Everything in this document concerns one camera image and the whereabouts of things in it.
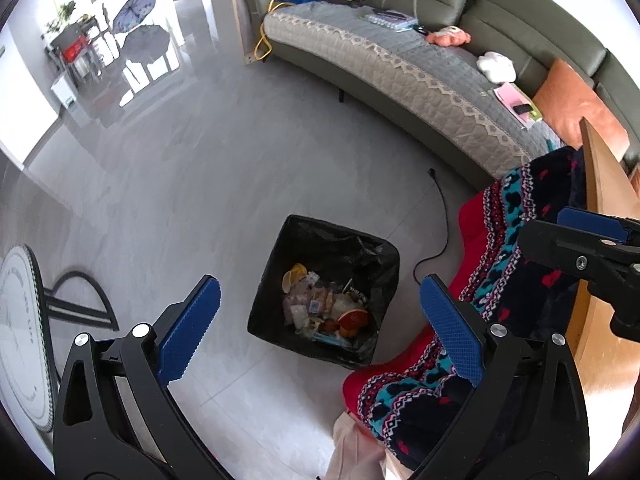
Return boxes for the gold foil wrapper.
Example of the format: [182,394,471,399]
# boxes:
[281,263,308,294]

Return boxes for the black trash bin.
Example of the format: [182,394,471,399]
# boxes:
[247,214,400,370]

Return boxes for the patterned knit blanket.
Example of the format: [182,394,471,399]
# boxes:
[342,145,622,480]

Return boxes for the orange cushion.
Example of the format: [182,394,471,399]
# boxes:
[533,58,630,162]

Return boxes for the black phone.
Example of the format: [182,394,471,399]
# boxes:
[512,103,534,115]

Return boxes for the pink notebook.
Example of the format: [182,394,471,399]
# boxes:
[492,82,542,129]

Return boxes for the white round clock table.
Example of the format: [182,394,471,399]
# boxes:
[1,245,119,434]

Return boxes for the white plush toy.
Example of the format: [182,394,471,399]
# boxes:
[476,51,516,84]

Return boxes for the green sofa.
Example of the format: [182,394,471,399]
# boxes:
[245,0,639,170]

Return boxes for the grey quilted sofa cover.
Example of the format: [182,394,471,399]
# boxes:
[264,2,562,188]

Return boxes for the blue patterned book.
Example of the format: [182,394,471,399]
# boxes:
[364,10,418,32]

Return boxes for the grey open umbrella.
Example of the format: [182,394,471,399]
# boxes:
[122,25,170,64]

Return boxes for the metal rack with plants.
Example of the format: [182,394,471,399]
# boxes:
[41,0,104,86]

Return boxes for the blue open umbrella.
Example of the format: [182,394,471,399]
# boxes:
[112,0,156,34]

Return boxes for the black power cable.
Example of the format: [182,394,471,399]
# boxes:
[412,167,452,286]

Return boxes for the yellow cable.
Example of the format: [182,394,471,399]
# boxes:
[252,0,294,61]

